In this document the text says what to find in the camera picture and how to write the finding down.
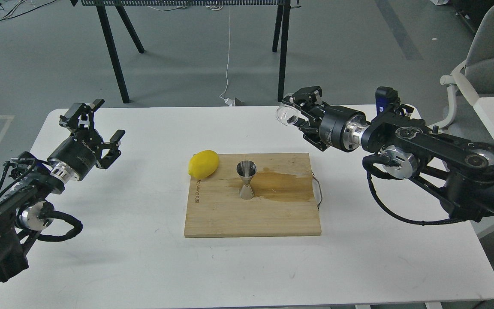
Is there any grey office chair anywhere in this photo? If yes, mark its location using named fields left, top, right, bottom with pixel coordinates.
left=434, top=6, right=494, bottom=133

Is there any yellow lemon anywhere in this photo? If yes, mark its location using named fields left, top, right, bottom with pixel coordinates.
left=188, top=149, right=219, bottom=179

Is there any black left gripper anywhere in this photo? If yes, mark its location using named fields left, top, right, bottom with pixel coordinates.
left=48, top=99, right=126, bottom=181

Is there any bamboo cutting board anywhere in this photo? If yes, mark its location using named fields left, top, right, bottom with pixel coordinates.
left=184, top=153, right=322, bottom=237

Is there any steel double jigger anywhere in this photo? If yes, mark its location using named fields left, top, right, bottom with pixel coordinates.
left=236, top=160, right=257, bottom=200

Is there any black metal frame table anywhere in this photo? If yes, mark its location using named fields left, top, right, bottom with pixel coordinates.
left=70, top=0, right=301, bottom=104

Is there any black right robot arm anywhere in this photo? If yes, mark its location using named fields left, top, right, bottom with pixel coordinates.
left=276, top=86, right=494, bottom=226

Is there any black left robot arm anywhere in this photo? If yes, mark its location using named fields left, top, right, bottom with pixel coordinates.
left=0, top=99, right=125, bottom=283

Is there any small clear glass beaker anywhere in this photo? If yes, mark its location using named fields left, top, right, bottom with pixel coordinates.
left=276, top=103, right=300, bottom=126

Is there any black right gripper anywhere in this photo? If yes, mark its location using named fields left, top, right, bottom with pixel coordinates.
left=281, top=86, right=367, bottom=152

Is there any white hanging cable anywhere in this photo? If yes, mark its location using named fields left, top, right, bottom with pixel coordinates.
left=219, top=6, right=235, bottom=106

